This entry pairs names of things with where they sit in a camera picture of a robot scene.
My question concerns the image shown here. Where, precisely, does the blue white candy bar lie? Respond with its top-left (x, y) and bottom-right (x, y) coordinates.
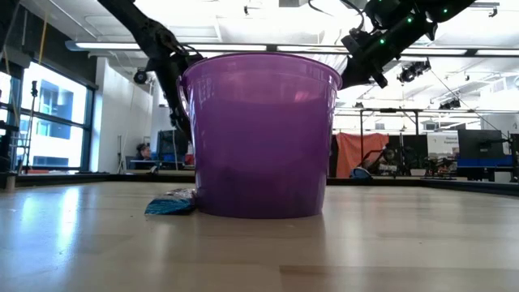
top-left (144, 187), bottom-right (198, 216)

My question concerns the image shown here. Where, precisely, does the black ceiling track light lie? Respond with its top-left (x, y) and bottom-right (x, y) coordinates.
top-left (397, 58), bottom-right (432, 84)
top-left (438, 97), bottom-right (462, 110)

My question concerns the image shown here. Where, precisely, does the black computer monitor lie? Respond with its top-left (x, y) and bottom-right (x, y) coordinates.
top-left (157, 129), bottom-right (190, 157)

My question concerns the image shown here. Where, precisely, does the person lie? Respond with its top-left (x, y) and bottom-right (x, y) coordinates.
top-left (131, 142), bottom-right (154, 162)

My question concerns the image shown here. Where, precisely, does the overhead light bar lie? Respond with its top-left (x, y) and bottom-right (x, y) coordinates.
top-left (64, 39), bottom-right (519, 57)

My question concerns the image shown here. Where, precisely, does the orange cloth partition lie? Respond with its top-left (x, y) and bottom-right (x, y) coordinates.
top-left (334, 131), bottom-right (390, 178)

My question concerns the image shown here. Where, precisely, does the purple plastic bucket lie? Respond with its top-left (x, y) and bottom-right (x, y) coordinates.
top-left (177, 51), bottom-right (344, 220)

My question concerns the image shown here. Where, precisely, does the large glass window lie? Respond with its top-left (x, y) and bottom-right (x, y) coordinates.
top-left (0, 62), bottom-right (97, 171)

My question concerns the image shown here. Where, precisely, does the blue round object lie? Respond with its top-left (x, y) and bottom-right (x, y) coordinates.
top-left (350, 166), bottom-right (372, 180)

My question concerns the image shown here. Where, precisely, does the black tripod stand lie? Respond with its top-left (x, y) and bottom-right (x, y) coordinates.
top-left (24, 79), bottom-right (41, 174)

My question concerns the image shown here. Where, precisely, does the large black monitor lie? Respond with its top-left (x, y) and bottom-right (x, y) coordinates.
top-left (457, 128), bottom-right (506, 160)

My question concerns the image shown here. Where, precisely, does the blue desk panel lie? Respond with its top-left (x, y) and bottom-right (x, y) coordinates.
top-left (457, 156), bottom-right (514, 168)

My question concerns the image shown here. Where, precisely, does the black metal rack frame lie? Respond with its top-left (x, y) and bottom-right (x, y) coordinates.
top-left (359, 107), bottom-right (519, 141)

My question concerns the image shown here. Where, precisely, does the black aluminium table frame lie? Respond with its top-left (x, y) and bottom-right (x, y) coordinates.
top-left (0, 172), bottom-right (519, 196)

